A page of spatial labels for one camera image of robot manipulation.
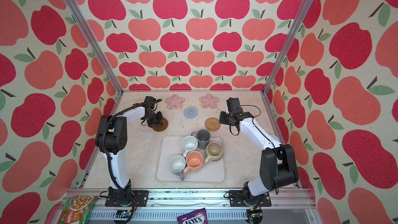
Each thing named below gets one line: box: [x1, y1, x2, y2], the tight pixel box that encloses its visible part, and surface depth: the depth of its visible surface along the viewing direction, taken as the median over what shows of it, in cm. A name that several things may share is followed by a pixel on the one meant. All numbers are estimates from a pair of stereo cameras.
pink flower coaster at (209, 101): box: [199, 93, 220, 109], surface depth 118 cm
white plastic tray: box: [154, 135, 227, 184], surface depth 85 cm
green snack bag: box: [57, 194, 98, 224], surface depth 72 cm
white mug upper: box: [181, 135, 199, 159], surface depth 87 cm
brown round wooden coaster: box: [152, 117, 169, 132], surface depth 103 cm
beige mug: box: [203, 141, 223, 165], surface depth 84 cm
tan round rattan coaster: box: [204, 117, 222, 132], surface depth 104 cm
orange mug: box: [182, 150, 204, 175], surface depth 82 cm
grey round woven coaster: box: [183, 105, 199, 120], surface depth 110 cm
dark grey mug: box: [190, 129, 211, 150], surface depth 88 cm
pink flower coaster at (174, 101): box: [164, 93, 186, 110], surface depth 117 cm
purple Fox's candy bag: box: [176, 207, 208, 224], surface depth 70 cm
